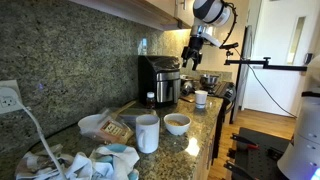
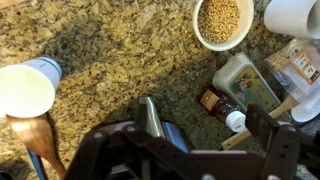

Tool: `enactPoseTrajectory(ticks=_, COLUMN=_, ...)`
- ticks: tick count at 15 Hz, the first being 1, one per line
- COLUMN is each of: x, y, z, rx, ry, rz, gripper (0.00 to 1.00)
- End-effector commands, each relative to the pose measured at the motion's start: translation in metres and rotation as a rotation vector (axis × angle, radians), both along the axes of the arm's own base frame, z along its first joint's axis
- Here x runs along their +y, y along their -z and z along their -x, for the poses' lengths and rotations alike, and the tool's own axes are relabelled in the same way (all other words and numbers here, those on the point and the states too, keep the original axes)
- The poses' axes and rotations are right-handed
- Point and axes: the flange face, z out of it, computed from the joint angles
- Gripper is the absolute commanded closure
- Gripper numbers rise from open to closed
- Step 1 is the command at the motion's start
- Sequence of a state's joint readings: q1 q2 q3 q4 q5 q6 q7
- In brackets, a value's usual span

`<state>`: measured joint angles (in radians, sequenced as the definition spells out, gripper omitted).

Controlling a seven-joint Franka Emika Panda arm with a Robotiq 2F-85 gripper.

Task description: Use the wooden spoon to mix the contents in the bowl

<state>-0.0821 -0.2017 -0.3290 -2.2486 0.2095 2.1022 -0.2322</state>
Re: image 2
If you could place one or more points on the brown bottle with white cap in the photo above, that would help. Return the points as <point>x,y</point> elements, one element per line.
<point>221,108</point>

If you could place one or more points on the white ceramic mug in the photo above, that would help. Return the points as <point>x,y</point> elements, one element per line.
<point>290,16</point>

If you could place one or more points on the light wooden spoon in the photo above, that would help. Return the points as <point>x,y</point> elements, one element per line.
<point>283,107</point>

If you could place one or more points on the clear plastic bag of grains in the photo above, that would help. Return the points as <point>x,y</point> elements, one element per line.
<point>300,66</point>

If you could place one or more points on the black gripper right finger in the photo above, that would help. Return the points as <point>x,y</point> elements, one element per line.
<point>261,128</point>

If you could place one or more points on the white bowl with grains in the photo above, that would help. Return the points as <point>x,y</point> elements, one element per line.
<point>221,20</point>

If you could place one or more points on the empty white bowl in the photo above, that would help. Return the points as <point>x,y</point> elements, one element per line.
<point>305,114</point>

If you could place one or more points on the dark wooden spoon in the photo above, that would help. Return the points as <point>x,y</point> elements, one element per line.
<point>35,135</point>

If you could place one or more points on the egg carton with yellow label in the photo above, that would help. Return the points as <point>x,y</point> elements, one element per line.
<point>248,85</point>

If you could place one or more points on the white paper cup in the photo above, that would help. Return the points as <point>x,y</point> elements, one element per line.
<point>26,90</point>

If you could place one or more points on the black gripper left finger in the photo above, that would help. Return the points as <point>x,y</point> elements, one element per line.
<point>146,115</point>

